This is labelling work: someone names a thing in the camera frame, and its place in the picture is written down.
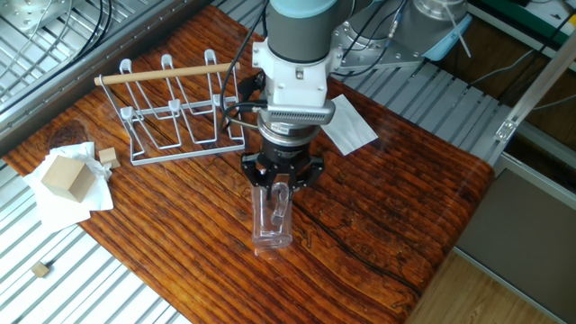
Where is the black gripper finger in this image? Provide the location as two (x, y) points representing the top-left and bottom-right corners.
(239, 155), (266, 188)
(301, 155), (325, 190)

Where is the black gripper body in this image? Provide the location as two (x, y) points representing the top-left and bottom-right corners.
(256, 142), (311, 185)

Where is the clear glass cup with handle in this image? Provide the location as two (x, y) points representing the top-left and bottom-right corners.
(250, 180), (295, 248)

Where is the white wire cup rack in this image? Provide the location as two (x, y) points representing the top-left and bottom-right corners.
(94, 49), (253, 167)

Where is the flat white paper sheet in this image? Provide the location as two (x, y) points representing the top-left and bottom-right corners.
(319, 94), (380, 158)

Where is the large wooden block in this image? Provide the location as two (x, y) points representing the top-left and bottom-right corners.
(40, 155), (96, 203)

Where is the crumpled white paper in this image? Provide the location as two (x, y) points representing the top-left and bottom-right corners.
(22, 141), (116, 226)

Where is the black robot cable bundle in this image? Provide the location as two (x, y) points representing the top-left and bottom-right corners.
(216, 0), (415, 136)

